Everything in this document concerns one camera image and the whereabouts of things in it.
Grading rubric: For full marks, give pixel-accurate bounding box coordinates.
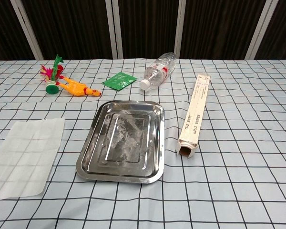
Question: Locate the metal tray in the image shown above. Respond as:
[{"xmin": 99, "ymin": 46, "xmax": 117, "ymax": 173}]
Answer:
[{"xmin": 75, "ymin": 100, "xmax": 166, "ymax": 184}]

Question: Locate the blue checked tablecloth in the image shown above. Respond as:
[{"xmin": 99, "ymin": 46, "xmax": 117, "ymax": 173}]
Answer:
[{"xmin": 0, "ymin": 58, "xmax": 286, "ymax": 229}]

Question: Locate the green foil packet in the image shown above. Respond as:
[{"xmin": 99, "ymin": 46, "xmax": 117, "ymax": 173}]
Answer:
[{"xmin": 102, "ymin": 71, "xmax": 138, "ymax": 91}]

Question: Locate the clear plastic water bottle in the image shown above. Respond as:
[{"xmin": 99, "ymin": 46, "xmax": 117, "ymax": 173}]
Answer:
[{"xmin": 140, "ymin": 52, "xmax": 177, "ymax": 91}]

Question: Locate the long beige cardboard box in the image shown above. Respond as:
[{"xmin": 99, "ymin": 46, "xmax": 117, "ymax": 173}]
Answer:
[{"xmin": 176, "ymin": 73, "xmax": 210, "ymax": 158}]

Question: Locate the paper roll with brown core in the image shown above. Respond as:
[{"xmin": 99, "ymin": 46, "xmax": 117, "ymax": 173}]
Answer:
[{"xmin": 180, "ymin": 142, "xmax": 198, "ymax": 157}]

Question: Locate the yellow rubber chicken toy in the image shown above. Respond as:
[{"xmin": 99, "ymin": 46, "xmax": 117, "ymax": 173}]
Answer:
[{"xmin": 56, "ymin": 75, "xmax": 102, "ymax": 97}]

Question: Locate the colourful feather shuttlecock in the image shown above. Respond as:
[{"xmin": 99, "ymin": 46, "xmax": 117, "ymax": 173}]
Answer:
[{"xmin": 40, "ymin": 54, "xmax": 65, "ymax": 94}]

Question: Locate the white partition frame post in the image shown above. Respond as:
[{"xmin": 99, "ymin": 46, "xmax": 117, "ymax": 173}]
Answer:
[
  {"xmin": 104, "ymin": 0, "xmax": 119, "ymax": 60},
  {"xmin": 112, "ymin": 0, "xmax": 123, "ymax": 59},
  {"xmin": 174, "ymin": 0, "xmax": 187, "ymax": 60},
  {"xmin": 10, "ymin": 0, "xmax": 44, "ymax": 61},
  {"xmin": 245, "ymin": 0, "xmax": 274, "ymax": 60}
]

